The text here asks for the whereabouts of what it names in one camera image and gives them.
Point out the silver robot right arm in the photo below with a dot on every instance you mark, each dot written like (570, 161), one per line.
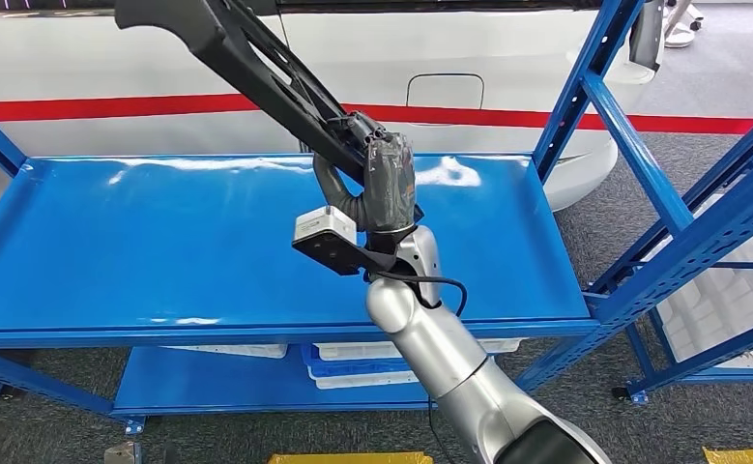
(453, 365)

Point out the blue metal shelf rack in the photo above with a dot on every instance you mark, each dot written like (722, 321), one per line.
(722, 352)
(158, 256)

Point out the white car with red stripe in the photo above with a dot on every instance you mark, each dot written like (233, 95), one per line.
(94, 58)

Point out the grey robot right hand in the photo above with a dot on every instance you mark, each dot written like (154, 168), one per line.
(389, 186)

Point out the white wheeled base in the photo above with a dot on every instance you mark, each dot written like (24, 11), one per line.
(677, 32)

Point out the stacked white plastic crates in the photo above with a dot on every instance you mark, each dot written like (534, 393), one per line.
(722, 301)

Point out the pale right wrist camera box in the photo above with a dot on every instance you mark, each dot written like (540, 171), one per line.
(325, 224)

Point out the black plastic car part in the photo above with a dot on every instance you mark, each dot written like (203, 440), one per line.
(254, 64)

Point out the white plastic crate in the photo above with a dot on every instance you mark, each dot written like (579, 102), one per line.
(363, 381)
(235, 351)
(350, 350)

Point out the blue plastic crate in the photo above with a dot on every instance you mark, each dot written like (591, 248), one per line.
(350, 368)

